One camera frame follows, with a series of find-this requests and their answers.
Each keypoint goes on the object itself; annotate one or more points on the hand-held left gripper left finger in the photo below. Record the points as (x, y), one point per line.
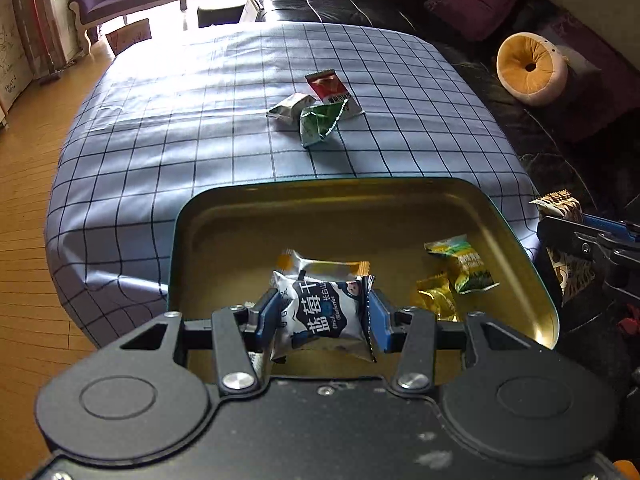
(267, 320)

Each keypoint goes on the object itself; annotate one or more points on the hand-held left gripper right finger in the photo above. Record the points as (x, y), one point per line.
(380, 317)

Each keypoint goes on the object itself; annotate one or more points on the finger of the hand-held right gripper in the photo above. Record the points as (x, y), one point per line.
(612, 226)
(565, 237)

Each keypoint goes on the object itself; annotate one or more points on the brown striped snack packet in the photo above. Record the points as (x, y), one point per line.
(570, 275)

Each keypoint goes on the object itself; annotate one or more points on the white and navy snack packet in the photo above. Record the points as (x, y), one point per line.
(325, 315)

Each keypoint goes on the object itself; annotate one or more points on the small gold candy packet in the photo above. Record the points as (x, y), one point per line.
(437, 297)

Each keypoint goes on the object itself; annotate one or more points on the silver packet with orange ends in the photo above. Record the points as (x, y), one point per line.
(325, 266)

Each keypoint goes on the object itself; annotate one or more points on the teal and gold metal tin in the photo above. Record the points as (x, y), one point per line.
(360, 220)

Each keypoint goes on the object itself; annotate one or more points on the yellow-green snack packet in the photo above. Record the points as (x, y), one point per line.
(465, 265)

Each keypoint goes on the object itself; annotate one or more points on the green and white snack packet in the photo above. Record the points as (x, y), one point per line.
(317, 122)

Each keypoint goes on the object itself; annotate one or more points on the plain silver snack packet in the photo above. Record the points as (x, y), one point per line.
(290, 107)

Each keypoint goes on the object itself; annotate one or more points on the red and white snack packet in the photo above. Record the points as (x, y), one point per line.
(330, 91)

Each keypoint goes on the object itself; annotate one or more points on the grey fluffy cushion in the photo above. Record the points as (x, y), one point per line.
(582, 67)

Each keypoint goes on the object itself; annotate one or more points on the orange and white donut cushion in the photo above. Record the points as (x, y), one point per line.
(520, 72)

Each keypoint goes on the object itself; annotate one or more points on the blue checkered tablecloth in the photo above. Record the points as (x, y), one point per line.
(200, 125)

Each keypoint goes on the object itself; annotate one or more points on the magenta pillow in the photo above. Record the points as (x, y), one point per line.
(475, 7)

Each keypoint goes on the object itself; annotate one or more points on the black leather sofa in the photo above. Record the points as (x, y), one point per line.
(360, 7)

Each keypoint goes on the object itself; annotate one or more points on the white panel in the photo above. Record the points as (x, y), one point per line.
(250, 9)

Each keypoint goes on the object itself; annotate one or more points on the white cabinet with drawings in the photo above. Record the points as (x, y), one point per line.
(12, 55)

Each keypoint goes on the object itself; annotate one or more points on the red stick vacuum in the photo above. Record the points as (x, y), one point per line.
(42, 25)

